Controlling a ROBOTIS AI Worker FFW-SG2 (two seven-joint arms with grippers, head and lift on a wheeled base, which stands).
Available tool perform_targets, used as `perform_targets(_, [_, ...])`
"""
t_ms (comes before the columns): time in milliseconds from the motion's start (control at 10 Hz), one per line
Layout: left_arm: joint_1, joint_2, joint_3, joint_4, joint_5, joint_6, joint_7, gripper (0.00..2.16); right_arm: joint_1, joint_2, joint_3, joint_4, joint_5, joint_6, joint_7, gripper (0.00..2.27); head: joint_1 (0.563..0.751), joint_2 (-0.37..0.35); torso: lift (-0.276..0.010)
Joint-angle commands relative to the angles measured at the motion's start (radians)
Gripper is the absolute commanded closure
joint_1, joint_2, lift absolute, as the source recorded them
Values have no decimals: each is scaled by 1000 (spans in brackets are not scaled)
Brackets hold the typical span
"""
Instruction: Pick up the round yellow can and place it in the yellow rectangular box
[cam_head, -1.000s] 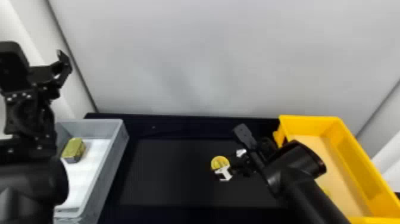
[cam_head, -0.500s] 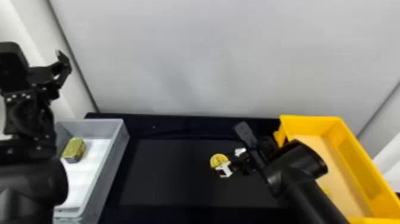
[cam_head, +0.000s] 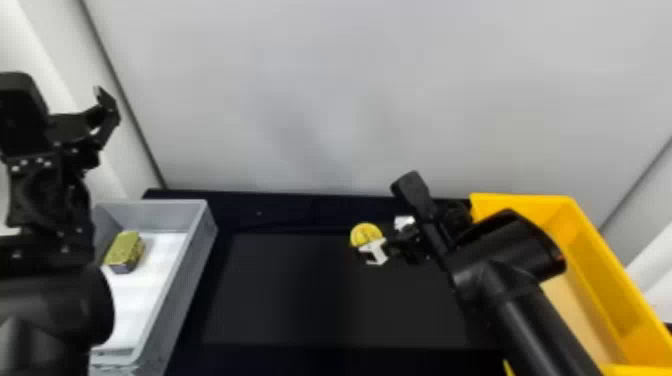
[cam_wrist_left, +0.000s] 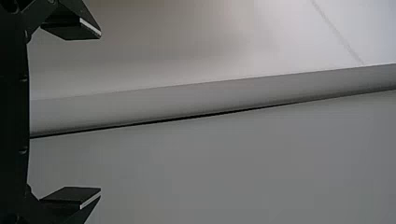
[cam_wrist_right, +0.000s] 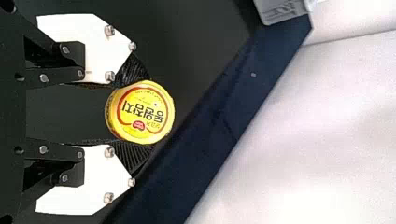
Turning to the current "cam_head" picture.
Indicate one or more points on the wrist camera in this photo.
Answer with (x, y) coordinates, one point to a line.
(414, 195)
(21, 113)

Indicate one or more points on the yellow rectangular box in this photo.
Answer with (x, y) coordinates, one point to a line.
(604, 294)

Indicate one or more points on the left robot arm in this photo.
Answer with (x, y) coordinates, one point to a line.
(47, 310)

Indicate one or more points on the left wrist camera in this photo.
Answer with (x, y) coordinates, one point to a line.
(21, 113)

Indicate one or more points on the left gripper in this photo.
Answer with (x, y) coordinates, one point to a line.
(65, 137)

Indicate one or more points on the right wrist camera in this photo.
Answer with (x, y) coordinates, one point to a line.
(414, 195)

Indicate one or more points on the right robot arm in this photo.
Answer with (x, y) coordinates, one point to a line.
(504, 273)

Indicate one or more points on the grey crate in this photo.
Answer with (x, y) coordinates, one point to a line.
(168, 273)

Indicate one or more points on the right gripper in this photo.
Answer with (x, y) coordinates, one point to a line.
(412, 244)

